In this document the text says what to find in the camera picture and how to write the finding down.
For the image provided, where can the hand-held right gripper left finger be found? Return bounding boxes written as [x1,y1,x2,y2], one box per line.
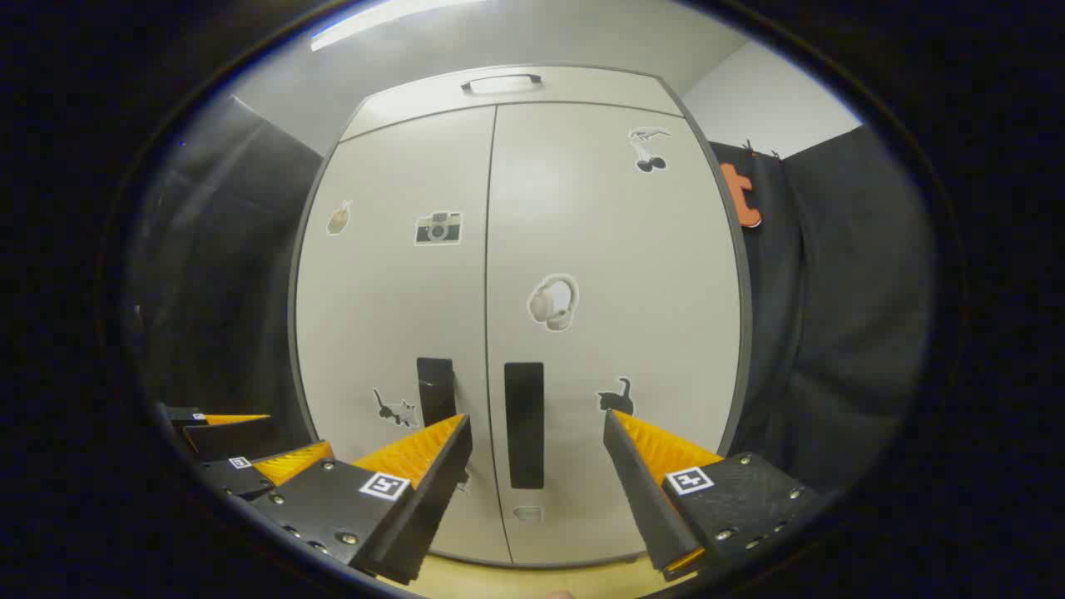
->
[250,413,473,586]

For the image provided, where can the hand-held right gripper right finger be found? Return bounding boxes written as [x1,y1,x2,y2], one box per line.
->
[603,409,820,582]

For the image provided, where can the black door handle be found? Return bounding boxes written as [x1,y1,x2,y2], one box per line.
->
[416,358,458,429]
[503,362,546,490]

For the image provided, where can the grey double-door shoe cabinet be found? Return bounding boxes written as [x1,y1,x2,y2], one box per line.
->
[287,65,754,571]

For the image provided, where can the white cabinet drawer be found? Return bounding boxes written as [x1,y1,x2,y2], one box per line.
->
[339,65,685,142]

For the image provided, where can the black backdrop cloth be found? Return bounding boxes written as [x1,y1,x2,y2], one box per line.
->
[707,125,937,500]
[125,96,325,467]

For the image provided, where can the ceiling light strip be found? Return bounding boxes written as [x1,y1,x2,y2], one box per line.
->
[310,0,488,52]

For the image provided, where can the black drawer handle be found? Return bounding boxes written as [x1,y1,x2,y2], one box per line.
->
[461,73,543,96]

